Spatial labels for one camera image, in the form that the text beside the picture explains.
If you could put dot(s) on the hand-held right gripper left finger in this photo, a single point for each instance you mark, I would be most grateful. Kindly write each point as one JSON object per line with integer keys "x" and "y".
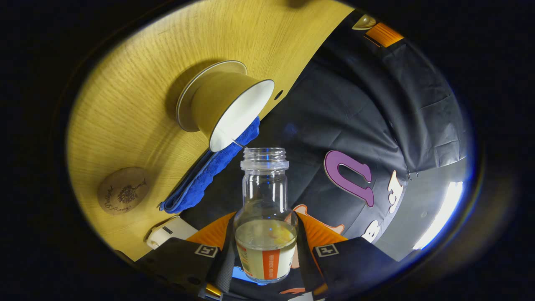
{"x": 184, "y": 259}

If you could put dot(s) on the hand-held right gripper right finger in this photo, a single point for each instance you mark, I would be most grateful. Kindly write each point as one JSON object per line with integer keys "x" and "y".
{"x": 351, "y": 259}

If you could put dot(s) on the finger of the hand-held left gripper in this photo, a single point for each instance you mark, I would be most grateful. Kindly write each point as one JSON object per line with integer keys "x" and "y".
{"x": 384, "y": 34}

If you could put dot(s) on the yellow teacup lid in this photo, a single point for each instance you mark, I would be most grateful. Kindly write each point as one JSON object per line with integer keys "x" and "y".
{"x": 363, "y": 21}

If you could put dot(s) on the clear water bottle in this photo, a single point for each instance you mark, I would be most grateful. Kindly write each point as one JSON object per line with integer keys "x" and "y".
{"x": 265, "y": 234}

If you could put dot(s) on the round cork coaster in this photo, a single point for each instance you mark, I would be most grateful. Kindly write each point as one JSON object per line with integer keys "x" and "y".
{"x": 124, "y": 191}

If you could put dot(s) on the yellow ceramic teacup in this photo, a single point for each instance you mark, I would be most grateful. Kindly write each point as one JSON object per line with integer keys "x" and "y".
{"x": 225, "y": 100}

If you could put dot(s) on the white toaster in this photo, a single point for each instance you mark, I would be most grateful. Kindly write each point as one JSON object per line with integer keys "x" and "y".
{"x": 173, "y": 232}

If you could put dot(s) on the blue folded towel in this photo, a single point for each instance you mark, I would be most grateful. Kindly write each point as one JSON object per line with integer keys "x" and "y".
{"x": 209, "y": 171}

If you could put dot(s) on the black backdrop cloth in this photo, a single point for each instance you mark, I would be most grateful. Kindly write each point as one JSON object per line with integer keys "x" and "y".
{"x": 334, "y": 113}

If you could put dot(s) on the yellow ceramic saucer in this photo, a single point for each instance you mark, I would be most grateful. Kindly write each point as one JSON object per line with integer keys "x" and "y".
{"x": 188, "y": 96}

